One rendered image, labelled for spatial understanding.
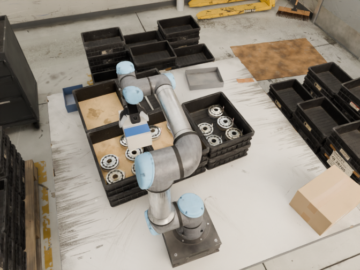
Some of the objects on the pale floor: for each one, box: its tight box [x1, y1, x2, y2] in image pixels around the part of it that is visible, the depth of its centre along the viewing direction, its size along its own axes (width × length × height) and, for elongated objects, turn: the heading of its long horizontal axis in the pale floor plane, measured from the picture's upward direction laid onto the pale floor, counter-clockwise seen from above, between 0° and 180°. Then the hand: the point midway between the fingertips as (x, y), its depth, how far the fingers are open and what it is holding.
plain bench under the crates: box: [47, 57, 360, 270], centre depth 218 cm, size 160×160×70 cm
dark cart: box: [0, 15, 40, 129], centre depth 271 cm, size 60×45×90 cm
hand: (134, 125), depth 149 cm, fingers closed on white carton, 13 cm apart
